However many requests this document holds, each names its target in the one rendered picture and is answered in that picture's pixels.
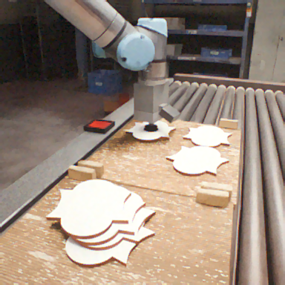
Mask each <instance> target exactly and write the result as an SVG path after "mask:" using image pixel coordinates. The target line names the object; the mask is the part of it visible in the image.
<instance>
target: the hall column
mask: <svg viewBox="0 0 285 285"><path fill-rule="evenodd" d="M74 30H75V37H76V44H75V45H76V57H77V62H76V63H77V67H78V69H79V86H78V87H76V86H75V88H74V89H71V90H72V91H88V89H89V87H88V75H87V73H88V52H87V43H86V42H87V36H86V35H85V34H84V33H83V32H82V31H81V30H79V29H78V28H77V27H75V26H74Z"/></svg>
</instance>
